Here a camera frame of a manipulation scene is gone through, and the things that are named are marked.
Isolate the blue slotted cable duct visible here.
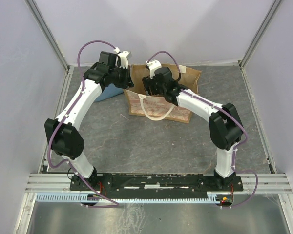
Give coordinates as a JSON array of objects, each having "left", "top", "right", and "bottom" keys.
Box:
[{"left": 36, "top": 192, "right": 222, "bottom": 203}]

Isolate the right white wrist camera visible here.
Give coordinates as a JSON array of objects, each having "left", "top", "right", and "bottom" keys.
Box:
[{"left": 146, "top": 60, "right": 162, "bottom": 79}]

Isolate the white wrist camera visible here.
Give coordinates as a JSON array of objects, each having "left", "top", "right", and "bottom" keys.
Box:
[
  {"left": 114, "top": 47, "right": 132, "bottom": 69},
  {"left": 146, "top": 60, "right": 162, "bottom": 79}
]

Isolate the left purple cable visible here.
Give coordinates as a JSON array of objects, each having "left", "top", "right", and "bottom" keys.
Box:
[{"left": 47, "top": 40, "right": 120, "bottom": 209}]

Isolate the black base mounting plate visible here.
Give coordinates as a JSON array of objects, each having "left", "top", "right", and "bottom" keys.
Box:
[{"left": 69, "top": 172, "right": 244, "bottom": 192}]

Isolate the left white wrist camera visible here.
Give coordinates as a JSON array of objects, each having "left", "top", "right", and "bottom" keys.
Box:
[{"left": 114, "top": 47, "right": 132, "bottom": 69}]

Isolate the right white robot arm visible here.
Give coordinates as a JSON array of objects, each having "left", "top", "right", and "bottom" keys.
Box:
[{"left": 142, "top": 67, "right": 243, "bottom": 189}]

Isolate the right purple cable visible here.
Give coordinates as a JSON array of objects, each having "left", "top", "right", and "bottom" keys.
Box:
[{"left": 146, "top": 50, "right": 259, "bottom": 210}]

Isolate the aluminium frame rail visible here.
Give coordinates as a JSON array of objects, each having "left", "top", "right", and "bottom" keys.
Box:
[{"left": 26, "top": 174, "right": 292, "bottom": 194}]

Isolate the brown canvas tote bag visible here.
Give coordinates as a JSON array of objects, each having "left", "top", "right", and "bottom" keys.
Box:
[{"left": 124, "top": 64, "right": 202, "bottom": 123}]

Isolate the blue cloth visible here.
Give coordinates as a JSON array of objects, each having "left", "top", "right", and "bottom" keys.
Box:
[{"left": 94, "top": 84, "right": 124, "bottom": 102}]

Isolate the purple cable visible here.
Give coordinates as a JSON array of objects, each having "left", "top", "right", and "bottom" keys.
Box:
[
  {"left": 47, "top": 40, "right": 120, "bottom": 209},
  {"left": 146, "top": 50, "right": 259, "bottom": 210}
]

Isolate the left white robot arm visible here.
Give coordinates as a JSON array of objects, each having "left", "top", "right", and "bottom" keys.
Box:
[{"left": 44, "top": 51, "right": 133, "bottom": 185}]

